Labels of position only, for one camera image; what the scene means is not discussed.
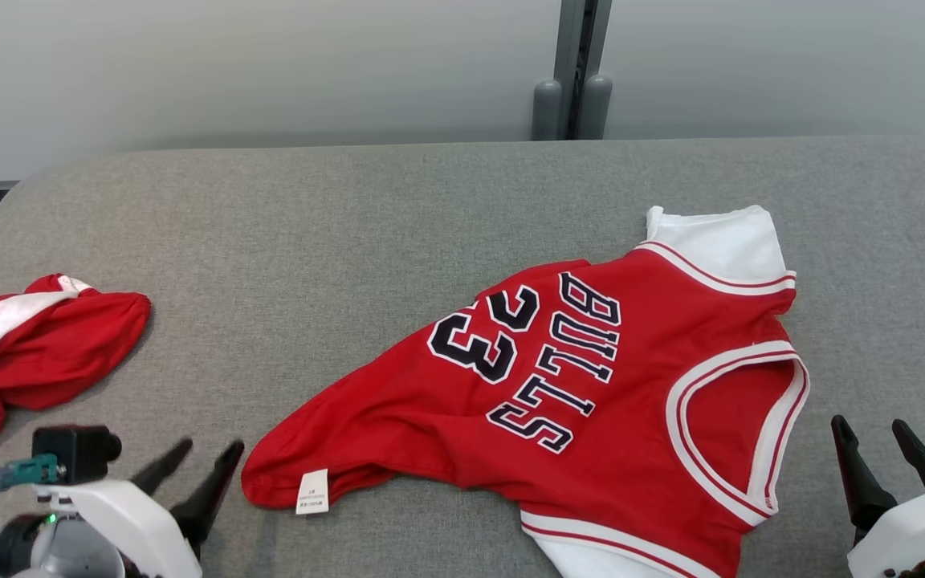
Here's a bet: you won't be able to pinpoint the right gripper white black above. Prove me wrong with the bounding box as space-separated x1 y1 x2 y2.
830 415 925 578

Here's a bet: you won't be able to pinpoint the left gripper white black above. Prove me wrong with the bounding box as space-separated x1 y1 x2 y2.
33 438 245 578

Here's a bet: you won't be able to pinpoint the red Bulls basketball shorts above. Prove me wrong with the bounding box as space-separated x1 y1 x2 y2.
0 273 152 465

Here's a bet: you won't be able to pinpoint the red Bulls basketball jersey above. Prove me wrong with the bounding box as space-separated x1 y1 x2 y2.
240 205 810 578

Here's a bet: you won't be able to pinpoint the grey rounded partition foot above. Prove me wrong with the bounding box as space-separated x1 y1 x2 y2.
531 78 564 141
579 75 614 141

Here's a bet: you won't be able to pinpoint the grey slotted partition post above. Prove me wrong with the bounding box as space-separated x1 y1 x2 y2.
552 0 614 141

